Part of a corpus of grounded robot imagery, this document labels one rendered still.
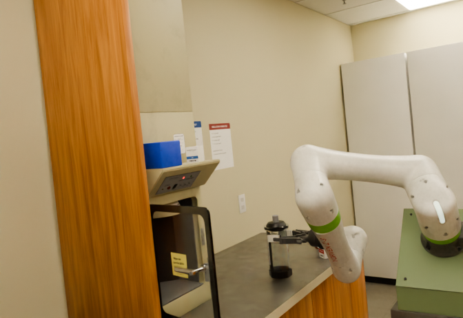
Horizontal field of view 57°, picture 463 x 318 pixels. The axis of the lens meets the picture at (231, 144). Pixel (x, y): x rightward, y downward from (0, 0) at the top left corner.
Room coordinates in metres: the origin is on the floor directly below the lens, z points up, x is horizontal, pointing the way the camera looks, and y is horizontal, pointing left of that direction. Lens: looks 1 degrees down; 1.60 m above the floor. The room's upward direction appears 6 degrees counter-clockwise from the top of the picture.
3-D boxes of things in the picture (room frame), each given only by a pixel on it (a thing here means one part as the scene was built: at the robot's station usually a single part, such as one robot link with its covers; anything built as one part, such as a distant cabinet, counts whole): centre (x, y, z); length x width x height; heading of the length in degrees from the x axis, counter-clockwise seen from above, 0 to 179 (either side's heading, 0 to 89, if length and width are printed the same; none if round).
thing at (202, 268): (1.31, 0.17, 1.20); 0.10 x 0.05 x 0.03; 47
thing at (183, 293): (1.39, 0.20, 1.19); 0.30 x 0.01 x 0.40; 47
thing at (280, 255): (1.91, -0.16, 1.07); 0.11 x 0.11 x 0.21
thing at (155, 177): (1.59, 0.19, 1.46); 0.32 x 0.11 x 0.10; 144
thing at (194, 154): (1.65, 0.14, 1.54); 0.05 x 0.05 x 0.06; 70
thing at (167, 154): (1.51, 0.25, 1.55); 0.10 x 0.10 x 0.09; 54
